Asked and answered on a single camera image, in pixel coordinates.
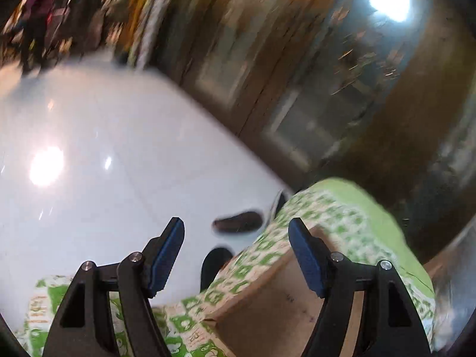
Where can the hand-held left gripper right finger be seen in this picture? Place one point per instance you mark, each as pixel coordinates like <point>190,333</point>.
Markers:
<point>303,253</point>

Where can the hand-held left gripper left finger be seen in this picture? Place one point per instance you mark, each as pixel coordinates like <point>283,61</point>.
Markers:
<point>166,253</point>

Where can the brown cardboard box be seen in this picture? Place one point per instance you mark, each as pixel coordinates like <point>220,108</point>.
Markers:
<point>260,305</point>

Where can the green printed blanket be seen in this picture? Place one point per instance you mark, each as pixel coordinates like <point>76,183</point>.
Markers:
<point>334,208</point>

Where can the black and white shoe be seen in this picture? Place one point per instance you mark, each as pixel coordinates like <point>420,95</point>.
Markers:
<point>278,202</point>

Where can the brown slipper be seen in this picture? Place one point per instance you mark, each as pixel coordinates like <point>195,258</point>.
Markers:
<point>238,221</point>

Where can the wooden cabinet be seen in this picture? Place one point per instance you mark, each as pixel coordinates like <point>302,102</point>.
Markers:
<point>260,44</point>

